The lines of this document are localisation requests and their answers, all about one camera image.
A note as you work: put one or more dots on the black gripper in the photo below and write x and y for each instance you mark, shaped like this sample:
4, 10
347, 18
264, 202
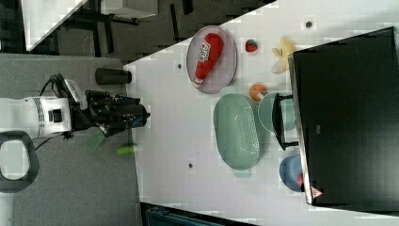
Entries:
113, 114

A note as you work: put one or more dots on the green oval strainer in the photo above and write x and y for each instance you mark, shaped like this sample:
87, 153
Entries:
236, 132

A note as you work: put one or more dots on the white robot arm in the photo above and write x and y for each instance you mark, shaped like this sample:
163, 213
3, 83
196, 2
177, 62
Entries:
27, 119

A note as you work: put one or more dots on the green slotted spatula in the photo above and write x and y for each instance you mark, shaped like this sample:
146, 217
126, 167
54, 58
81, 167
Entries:
94, 141

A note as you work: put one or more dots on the lime green cup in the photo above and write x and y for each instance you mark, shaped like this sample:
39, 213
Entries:
126, 150

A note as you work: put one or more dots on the small black cylinder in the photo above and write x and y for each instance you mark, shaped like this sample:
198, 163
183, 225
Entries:
106, 76

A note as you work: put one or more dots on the grey round plate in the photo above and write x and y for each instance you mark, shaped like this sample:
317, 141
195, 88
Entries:
223, 72

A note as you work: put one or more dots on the red ketchup bottle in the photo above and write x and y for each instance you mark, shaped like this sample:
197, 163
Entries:
209, 53

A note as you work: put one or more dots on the orange toy fruit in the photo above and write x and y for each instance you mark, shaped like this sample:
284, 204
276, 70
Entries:
254, 90

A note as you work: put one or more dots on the green mug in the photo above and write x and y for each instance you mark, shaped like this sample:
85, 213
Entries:
265, 110

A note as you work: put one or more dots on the red toy strawberry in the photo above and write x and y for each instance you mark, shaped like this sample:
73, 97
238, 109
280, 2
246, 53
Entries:
251, 46

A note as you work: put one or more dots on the blue bowl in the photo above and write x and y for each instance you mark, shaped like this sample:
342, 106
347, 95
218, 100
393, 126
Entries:
289, 169

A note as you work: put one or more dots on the yellow peeled toy banana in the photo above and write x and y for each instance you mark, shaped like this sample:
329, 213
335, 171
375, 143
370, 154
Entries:
286, 48

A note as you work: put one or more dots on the red fruit in bowl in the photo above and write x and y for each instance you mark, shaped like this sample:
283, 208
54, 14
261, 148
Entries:
300, 179

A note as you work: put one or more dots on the black toaster oven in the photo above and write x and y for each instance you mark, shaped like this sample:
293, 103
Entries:
346, 103

